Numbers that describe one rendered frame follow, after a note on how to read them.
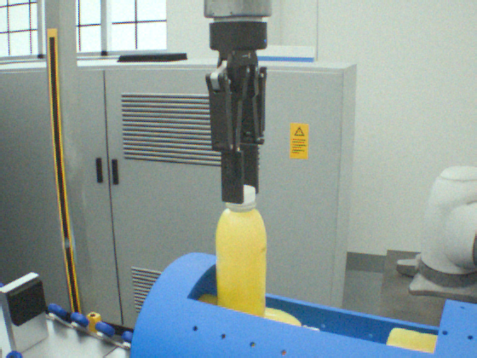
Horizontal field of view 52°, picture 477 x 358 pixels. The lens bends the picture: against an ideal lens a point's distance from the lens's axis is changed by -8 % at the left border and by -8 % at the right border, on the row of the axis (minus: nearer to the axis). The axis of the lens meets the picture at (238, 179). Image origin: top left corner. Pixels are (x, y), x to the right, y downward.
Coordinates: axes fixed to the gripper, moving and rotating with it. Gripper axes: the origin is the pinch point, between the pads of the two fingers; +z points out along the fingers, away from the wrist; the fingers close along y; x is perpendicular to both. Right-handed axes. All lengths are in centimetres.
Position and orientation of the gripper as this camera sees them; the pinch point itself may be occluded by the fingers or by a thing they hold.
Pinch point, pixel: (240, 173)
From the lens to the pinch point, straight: 70.5
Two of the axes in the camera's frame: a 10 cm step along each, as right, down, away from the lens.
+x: 8.9, 1.1, -4.4
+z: 0.2, 9.6, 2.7
